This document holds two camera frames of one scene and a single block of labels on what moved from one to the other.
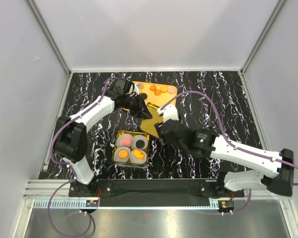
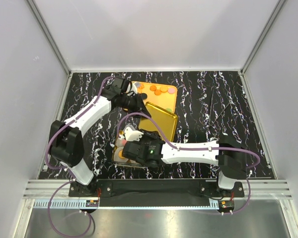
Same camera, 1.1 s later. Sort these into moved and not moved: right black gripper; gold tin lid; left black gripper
Moved: right black gripper
Not moved: gold tin lid; left black gripper
